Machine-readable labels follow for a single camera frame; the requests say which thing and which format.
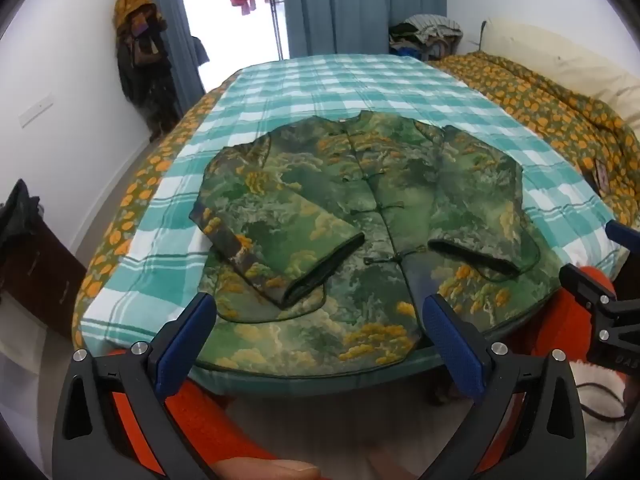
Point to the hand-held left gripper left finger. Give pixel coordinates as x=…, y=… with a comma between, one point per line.
x=186, y=341

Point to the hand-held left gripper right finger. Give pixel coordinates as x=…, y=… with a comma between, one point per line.
x=452, y=345

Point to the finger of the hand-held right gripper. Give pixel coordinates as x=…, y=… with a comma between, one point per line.
x=607, y=317
x=621, y=236

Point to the green patterned padded jacket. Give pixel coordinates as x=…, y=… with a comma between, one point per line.
x=360, y=240

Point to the pile of clothes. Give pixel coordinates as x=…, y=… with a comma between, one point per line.
x=425, y=35

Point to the person's left hand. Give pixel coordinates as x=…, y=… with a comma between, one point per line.
x=270, y=471

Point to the white fleece cloth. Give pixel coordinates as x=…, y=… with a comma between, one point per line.
x=595, y=410

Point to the orange floral bed sheet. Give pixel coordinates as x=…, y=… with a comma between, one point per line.
x=125, y=220

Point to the orange floral quilt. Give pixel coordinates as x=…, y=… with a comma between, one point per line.
x=560, y=110

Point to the dark wooden cabinet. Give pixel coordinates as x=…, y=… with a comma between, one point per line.
x=35, y=275

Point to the cream pillow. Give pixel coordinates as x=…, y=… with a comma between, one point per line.
x=570, y=60

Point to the black cloth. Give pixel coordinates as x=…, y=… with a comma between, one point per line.
x=17, y=205

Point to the teal checkered blanket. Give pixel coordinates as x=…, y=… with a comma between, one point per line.
x=320, y=90

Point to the dark blue hanging garment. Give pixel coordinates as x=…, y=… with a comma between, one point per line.
x=199, y=50

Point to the blue curtain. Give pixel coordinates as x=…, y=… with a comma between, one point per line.
x=360, y=5
x=165, y=25

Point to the white wall switch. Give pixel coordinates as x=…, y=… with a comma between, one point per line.
x=36, y=108

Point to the clothes hanging on wall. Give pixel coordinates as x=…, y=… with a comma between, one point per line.
x=142, y=60

